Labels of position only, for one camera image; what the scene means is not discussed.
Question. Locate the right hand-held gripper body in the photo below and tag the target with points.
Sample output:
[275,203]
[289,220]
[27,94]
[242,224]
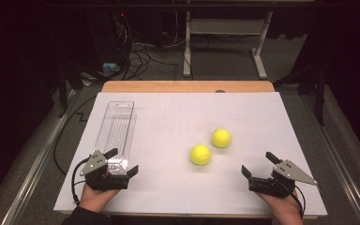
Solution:
[289,172]

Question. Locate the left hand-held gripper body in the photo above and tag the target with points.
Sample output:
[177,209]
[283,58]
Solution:
[94,162]

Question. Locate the clear plastic container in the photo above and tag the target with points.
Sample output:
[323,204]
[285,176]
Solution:
[118,131]

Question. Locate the yellow tennis ball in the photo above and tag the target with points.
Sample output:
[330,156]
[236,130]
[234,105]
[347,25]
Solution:
[221,138]
[200,154]

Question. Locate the person's left hand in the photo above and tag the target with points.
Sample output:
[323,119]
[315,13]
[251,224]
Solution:
[95,198]

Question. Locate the person's right hand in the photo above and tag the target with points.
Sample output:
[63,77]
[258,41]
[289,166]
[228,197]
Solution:
[284,209]

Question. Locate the white board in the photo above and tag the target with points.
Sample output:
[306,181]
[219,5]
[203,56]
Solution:
[175,187]

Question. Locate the black stand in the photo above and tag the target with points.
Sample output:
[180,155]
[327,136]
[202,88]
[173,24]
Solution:
[65,87]
[318,90]

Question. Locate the blue object on floor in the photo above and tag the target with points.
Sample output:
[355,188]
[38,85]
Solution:
[111,66]

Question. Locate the wooden table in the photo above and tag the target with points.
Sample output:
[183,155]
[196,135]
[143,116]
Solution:
[187,86]

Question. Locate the dark computer tower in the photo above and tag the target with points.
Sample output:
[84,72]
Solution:
[106,37]

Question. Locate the aluminium rail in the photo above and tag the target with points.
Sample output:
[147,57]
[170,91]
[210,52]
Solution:
[40,156]
[337,156]

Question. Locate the white metal table frame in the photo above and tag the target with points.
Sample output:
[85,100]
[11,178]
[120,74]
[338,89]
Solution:
[228,26]

